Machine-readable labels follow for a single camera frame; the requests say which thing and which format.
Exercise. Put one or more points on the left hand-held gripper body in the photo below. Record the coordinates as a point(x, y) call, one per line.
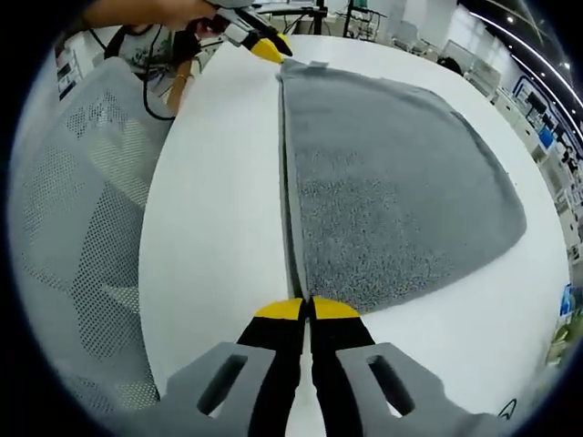
point(232, 4)

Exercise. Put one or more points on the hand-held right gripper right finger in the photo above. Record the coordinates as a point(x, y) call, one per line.
point(339, 364)

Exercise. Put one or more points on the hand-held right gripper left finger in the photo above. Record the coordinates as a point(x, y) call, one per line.
point(273, 364)

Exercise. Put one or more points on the grey towel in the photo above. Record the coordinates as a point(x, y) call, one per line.
point(387, 182)

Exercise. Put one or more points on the person's left hand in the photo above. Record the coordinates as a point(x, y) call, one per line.
point(202, 20)

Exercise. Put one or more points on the black bag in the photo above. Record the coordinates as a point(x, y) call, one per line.
point(450, 64)

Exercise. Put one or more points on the blue packet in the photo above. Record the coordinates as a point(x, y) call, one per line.
point(565, 299)

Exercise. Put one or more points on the grey mesh office chair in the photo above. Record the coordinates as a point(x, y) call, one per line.
point(68, 205)

